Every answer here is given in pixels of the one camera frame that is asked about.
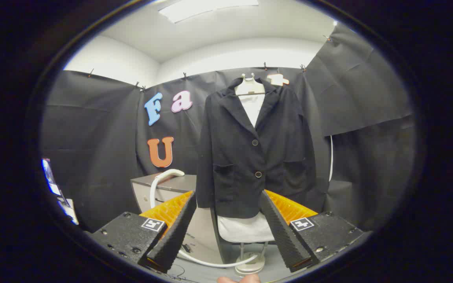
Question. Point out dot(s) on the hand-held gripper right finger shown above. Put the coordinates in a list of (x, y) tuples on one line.
[(283, 236)]

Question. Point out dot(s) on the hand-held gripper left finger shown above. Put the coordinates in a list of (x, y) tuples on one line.
[(175, 236)]

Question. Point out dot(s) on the black blazer jacket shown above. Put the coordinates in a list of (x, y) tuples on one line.
[(234, 165)]

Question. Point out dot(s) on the white steamer stand base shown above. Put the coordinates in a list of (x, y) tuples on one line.
[(250, 268)]

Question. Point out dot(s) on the white padded ironing board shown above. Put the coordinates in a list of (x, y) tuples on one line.
[(244, 230)]

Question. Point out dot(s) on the grey cabinet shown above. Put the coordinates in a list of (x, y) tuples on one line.
[(183, 182)]

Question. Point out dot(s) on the black backdrop cloth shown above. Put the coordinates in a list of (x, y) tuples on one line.
[(92, 137)]

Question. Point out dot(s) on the blue white printed papers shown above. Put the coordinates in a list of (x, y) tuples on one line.
[(49, 177)]

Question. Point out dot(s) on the white plastic hanger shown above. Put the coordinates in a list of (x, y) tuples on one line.
[(250, 88)]

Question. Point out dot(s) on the ceiling light panel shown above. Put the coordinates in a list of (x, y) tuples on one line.
[(195, 10)]

